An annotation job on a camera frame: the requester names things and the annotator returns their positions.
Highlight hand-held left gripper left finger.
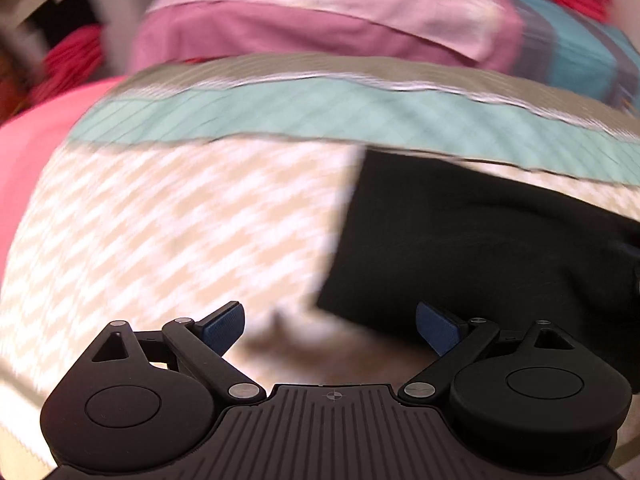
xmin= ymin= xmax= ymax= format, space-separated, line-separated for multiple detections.
xmin=75 ymin=301 xmax=268 ymax=405

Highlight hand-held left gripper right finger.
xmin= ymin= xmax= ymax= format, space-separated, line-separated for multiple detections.
xmin=399 ymin=301 xmax=582 ymax=403

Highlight teal and beige patterned blanket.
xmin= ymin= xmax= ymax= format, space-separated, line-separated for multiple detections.
xmin=0 ymin=52 xmax=640 ymax=480

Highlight blue grey striped pillow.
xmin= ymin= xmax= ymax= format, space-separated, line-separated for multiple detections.
xmin=500 ymin=0 xmax=640 ymax=113

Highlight pink bed sheet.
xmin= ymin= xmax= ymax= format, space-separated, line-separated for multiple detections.
xmin=0 ymin=75 xmax=132 ymax=273

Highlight dark hanging clothes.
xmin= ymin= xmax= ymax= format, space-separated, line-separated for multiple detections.
xmin=0 ymin=0 xmax=166 ymax=76

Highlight pink pillow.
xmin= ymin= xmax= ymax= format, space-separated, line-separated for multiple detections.
xmin=127 ymin=0 xmax=528 ymax=81

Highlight black pants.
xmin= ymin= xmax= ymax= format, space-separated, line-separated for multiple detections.
xmin=316 ymin=147 xmax=640 ymax=357

